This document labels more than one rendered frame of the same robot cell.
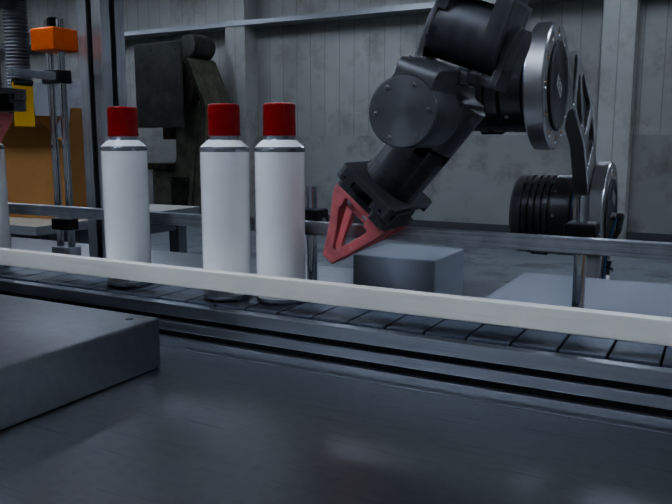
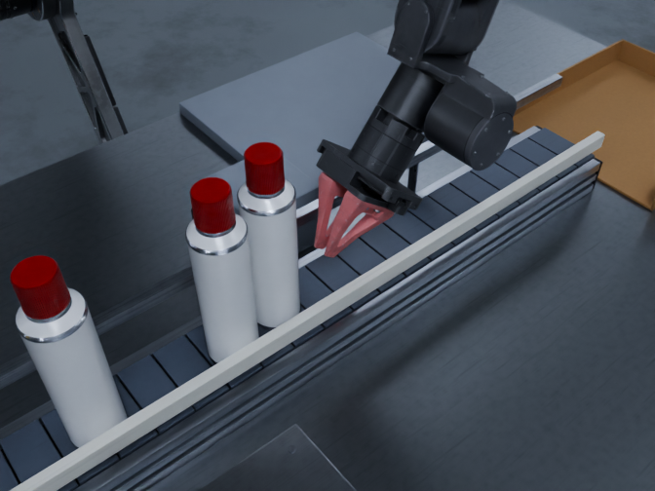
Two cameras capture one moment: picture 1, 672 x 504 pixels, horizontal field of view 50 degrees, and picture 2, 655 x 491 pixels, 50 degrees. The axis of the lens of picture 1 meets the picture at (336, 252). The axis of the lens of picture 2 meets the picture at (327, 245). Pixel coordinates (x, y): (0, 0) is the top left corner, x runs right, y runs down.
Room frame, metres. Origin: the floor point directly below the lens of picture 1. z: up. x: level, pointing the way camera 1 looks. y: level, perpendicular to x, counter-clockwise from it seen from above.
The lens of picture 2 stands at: (0.51, 0.48, 1.44)
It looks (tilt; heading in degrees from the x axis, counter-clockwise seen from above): 44 degrees down; 293
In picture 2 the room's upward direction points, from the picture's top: straight up
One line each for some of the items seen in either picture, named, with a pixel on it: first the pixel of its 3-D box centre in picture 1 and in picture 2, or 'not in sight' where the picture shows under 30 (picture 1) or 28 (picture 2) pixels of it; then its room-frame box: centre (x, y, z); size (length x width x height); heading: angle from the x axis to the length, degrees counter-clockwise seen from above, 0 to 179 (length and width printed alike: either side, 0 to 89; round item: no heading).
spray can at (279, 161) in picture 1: (280, 203); (270, 241); (0.75, 0.06, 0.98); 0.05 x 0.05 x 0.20
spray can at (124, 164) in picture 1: (126, 197); (70, 358); (0.83, 0.24, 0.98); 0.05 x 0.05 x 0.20
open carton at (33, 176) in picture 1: (57, 162); not in sight; (2.64, 1.01, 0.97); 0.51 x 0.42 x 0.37; 157
